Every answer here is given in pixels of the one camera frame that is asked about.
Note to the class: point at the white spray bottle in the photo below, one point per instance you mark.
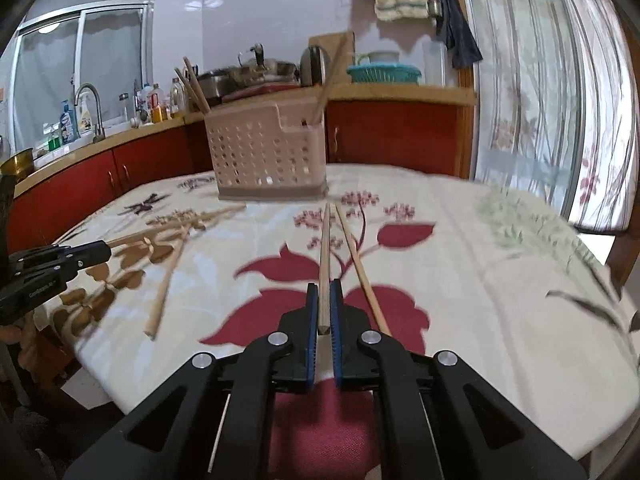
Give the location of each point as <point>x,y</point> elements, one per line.
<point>84,117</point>

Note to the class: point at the steel electric kettle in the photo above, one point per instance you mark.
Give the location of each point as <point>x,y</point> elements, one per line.
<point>313,66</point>

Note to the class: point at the blue dish soap bottle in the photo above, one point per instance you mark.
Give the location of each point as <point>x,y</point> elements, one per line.
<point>68,129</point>

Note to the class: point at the left hand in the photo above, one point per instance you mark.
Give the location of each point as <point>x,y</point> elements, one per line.
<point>23,335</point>

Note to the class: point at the brass bowl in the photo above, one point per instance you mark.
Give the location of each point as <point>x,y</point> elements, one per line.
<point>20,166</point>

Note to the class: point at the dark hanging cloth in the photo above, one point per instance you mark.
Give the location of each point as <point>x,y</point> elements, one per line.
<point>453,30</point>

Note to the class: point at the chrome sink faucet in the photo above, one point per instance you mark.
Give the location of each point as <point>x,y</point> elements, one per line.
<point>96,111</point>

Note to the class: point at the sliding window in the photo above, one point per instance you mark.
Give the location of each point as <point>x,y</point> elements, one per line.
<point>105,43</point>

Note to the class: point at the floral curtain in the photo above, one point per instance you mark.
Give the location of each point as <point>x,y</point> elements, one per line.
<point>558,108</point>

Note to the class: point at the floral tablecloth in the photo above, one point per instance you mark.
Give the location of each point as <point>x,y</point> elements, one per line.
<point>494,275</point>

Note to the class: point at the clear plastic jug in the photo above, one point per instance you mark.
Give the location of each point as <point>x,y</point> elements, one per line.
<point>434,58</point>

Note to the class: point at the wooden cutting board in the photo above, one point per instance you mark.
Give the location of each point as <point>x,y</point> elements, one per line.
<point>329,43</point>

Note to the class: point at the pink perforated utensil holder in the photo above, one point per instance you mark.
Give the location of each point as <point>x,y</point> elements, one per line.
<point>268,152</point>

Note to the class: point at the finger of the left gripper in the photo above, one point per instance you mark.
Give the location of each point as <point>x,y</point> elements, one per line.
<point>47,257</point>

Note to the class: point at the steel wok with lid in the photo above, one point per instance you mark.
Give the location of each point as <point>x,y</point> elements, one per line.
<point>254,68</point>

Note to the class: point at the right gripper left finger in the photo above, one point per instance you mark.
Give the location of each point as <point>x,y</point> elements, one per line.
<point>211,419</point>

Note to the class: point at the wooden countertop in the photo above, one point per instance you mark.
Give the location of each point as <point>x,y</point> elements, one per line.
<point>456,96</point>

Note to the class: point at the red kitchen cabinets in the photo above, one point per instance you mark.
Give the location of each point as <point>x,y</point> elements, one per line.
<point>431,137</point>

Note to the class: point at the teal plastic colander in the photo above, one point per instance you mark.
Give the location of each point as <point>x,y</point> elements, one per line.
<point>384,73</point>

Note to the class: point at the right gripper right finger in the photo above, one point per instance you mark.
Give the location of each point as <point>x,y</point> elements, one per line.
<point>437,417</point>

